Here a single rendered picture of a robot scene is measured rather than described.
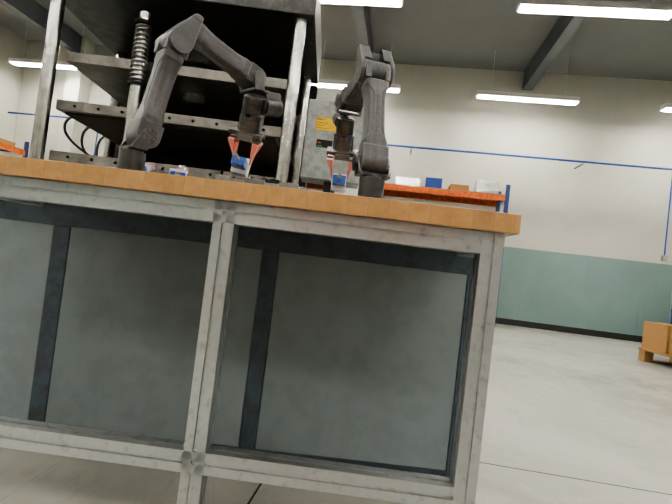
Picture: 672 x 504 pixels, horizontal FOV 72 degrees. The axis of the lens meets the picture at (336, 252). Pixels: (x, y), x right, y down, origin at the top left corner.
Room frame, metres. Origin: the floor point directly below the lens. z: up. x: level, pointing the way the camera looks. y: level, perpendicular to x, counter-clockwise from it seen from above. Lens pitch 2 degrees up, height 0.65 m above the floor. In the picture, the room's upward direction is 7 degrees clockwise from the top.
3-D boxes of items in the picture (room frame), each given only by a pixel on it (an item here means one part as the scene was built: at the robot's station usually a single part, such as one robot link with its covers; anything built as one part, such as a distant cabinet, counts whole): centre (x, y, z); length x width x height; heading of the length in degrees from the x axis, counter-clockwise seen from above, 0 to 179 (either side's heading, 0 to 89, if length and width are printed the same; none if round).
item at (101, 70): (2.61, 0.89, 1.52); 1.10 x 0.70 x 0.05; 91
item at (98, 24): (2.55, 0.89, 1.75); 1.30 x 0.84 x 0.61; 91
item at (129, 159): (1.15, 0.53, 0.84); 0.20 x 0.07 x 0.08; 88
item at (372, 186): (1.13, -0.07, 0.84); 0.20 x 0.07 x 0.08; 88
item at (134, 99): (2.21, 1.05, 1.10); 0.05 x 0.05 x 1.30
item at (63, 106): (2.60, 0.89, 1.27); 1.10 x 0.74 x 0.05; 91
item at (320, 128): (2.39, 0.08, 0.74); 0.30 x 0.22 x 1.47; 91
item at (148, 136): (1.16, 0.53, 0.90); 0.09 x 0.06 x 0.06; 47
